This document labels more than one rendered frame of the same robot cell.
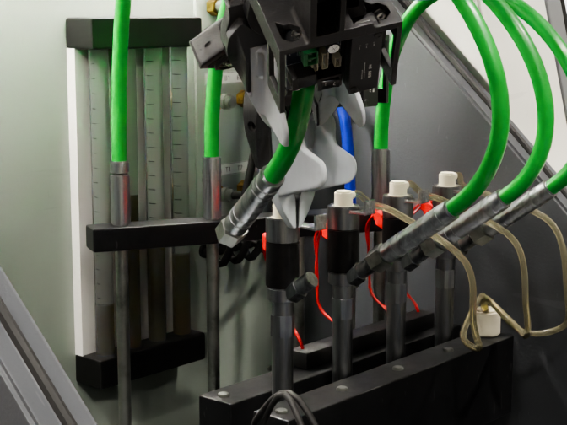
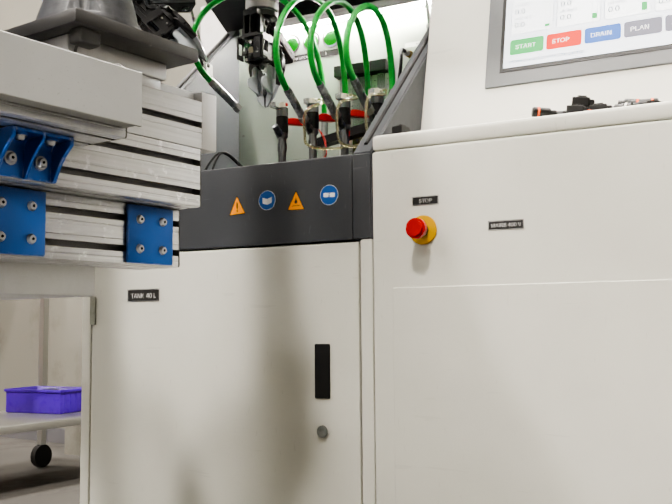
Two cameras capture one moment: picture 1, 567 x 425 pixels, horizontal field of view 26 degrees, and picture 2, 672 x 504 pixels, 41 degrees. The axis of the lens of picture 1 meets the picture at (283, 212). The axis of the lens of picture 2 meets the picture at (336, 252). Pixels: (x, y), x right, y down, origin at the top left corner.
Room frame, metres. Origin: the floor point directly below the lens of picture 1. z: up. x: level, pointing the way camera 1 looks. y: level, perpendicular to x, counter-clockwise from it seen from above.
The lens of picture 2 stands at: (0.65, -1.98, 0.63)
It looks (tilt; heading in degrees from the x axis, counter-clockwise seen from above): 5 degrees up; 77
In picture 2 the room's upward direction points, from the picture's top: straight up
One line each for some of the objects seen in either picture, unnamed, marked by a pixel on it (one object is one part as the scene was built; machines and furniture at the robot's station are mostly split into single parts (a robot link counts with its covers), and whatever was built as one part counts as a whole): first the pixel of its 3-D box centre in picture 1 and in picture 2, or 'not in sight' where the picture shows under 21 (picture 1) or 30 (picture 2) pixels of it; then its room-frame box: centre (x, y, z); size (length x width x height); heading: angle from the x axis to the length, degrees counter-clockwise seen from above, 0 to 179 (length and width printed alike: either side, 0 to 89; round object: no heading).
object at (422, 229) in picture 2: not in sight; (418, 228); (1.14, -0.51, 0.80); 0.05 x 0.04 x 0.05; 139
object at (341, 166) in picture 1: (324, 169); (267, 84); (0.95, -0.03, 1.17); 0.06 x 0.03 x 0.09; 49
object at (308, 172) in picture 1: (298, 173); (255, 86); (0.93, -0.01, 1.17); 0.06 x 0.03 x 0.09; 49
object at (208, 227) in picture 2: not in sight; (220, 209); (0.83, -0.18, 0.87); 0.62 x 0.04 x 0.16; 139
